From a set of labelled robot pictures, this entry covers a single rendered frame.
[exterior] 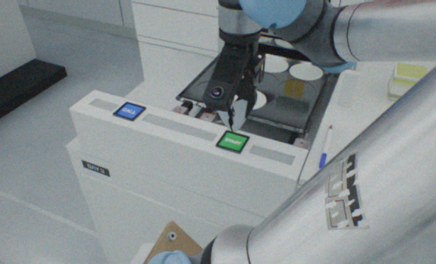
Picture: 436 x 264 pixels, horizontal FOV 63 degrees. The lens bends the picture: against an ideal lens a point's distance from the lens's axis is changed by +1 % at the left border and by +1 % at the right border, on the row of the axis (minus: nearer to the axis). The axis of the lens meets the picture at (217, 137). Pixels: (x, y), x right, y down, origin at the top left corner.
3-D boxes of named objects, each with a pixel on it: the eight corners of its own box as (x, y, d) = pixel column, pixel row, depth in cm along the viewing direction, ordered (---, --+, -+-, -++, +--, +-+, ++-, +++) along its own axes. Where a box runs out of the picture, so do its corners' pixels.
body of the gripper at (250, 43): (264, 81, 70) (271, 21, 62) (249, 103, 64) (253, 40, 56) (229, 72, 72) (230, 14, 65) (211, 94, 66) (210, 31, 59)
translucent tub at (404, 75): (386, 84, 91) (395, 60, 87) (418, 90, 89) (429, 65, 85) (385, 100, 86) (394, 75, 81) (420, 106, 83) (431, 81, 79)
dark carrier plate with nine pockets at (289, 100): (230, 48, 123) (230, 46, 123) (331, 68, 112) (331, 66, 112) (182, 97, 99) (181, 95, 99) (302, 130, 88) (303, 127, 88)
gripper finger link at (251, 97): (255, 116, 68) (259, 76, 63) (252, 121, 67) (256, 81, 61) (233, 111, 70) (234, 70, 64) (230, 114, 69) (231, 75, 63)
